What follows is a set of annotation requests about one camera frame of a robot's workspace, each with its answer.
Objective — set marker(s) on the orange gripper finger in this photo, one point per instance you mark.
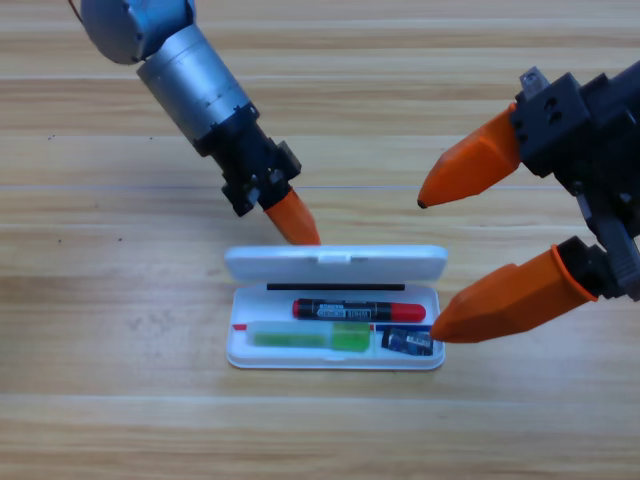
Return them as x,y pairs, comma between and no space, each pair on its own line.
510,300

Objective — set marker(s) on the green white highlighter pen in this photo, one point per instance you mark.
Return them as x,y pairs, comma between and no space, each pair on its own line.
310,337

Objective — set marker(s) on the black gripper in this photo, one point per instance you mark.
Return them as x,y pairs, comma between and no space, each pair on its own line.
250,160
595,140

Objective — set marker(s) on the dark blue eraser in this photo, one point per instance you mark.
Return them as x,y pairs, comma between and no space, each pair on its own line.
407,343

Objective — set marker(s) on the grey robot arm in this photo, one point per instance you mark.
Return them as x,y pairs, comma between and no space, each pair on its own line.
190,75

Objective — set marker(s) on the black marker with red cap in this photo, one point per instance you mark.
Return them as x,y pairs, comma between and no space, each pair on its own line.
350,311

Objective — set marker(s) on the white Unitree pencil case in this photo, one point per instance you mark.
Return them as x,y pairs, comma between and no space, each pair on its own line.
280,265

